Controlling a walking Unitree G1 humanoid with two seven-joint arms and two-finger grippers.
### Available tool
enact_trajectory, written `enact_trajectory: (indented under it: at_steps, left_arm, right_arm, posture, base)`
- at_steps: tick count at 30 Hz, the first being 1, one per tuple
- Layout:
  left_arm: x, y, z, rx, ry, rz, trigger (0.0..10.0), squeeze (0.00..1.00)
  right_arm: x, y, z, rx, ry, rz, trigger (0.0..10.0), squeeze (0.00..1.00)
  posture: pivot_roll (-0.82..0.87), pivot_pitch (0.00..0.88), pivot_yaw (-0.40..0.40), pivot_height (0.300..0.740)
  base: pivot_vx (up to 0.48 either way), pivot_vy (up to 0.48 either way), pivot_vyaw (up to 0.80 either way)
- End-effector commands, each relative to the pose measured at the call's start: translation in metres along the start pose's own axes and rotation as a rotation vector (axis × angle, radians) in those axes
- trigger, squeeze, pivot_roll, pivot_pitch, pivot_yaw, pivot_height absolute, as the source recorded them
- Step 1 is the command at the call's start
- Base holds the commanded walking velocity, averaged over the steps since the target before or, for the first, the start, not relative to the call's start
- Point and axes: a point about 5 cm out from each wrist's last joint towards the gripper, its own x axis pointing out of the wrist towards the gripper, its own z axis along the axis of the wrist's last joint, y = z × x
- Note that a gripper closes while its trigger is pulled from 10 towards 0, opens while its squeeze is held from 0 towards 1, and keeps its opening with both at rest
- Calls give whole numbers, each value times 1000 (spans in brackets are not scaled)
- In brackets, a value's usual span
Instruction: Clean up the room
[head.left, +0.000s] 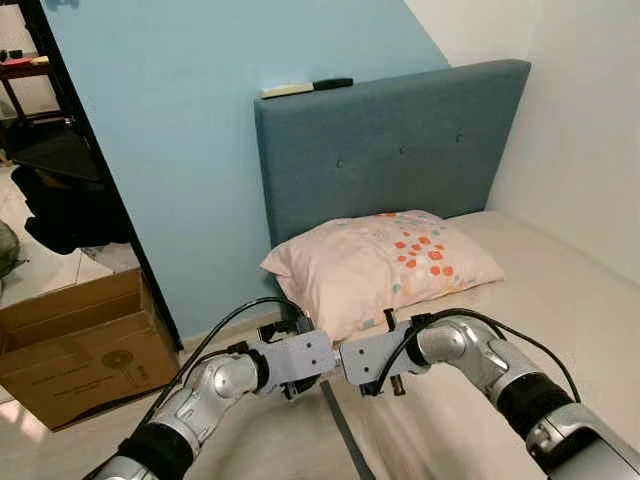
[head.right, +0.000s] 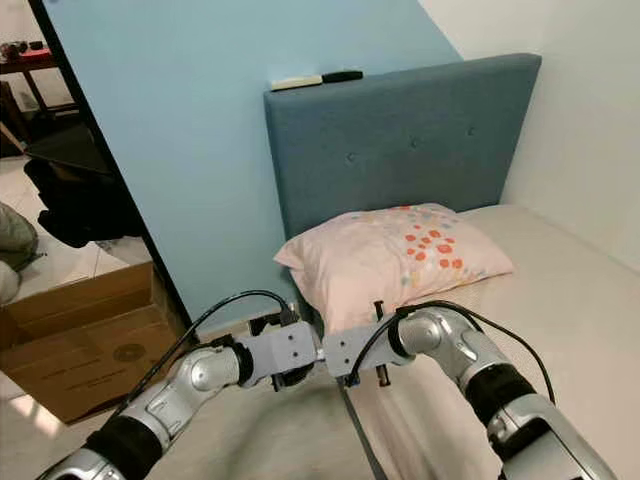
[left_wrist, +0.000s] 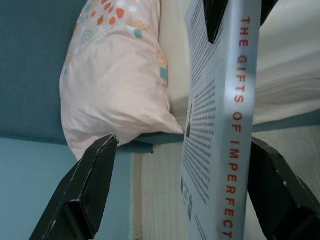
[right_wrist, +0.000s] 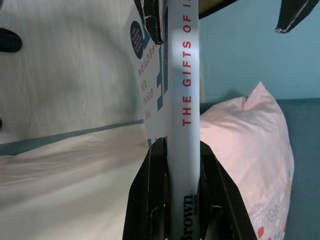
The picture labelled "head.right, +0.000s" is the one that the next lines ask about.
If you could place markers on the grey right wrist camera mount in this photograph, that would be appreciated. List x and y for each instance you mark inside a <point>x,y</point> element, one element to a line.
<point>360,350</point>

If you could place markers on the black cloth heap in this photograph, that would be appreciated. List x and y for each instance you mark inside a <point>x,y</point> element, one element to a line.
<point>80,205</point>

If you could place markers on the brown cardboard box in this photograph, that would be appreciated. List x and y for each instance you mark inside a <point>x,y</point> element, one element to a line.
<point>90,345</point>

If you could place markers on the pink dotted pillow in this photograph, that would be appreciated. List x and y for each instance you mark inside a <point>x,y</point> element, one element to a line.
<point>380,265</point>

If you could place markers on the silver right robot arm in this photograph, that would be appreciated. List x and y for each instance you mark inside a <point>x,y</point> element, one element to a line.
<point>480,365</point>

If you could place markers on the black remote control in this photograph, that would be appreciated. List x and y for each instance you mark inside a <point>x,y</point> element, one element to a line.
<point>342,76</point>

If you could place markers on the bed mattress cream sheet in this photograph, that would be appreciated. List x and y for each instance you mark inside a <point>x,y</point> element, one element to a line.
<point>560,320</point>

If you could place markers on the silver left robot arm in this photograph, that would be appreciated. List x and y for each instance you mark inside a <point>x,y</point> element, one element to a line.
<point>180,395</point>

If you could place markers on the black door frame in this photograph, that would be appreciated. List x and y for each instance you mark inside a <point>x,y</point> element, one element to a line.
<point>120,170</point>

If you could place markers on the white plastic bag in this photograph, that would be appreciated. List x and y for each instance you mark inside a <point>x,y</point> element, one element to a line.
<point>8,283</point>

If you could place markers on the red wooden table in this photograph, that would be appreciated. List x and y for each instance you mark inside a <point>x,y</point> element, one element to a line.
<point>30,62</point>

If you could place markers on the blue upholstered headboard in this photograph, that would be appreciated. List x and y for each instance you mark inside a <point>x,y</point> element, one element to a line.
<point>400,140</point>

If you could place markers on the white remote control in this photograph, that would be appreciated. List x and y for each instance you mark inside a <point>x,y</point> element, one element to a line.
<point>295,83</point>

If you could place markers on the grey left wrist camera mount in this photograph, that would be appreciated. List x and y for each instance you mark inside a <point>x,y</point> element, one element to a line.
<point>285,352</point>

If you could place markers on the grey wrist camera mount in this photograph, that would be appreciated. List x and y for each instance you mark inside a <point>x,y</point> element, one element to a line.
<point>360,350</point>
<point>285,352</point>

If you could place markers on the grey green bag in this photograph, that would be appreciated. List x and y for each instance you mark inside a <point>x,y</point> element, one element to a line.
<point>18,235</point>

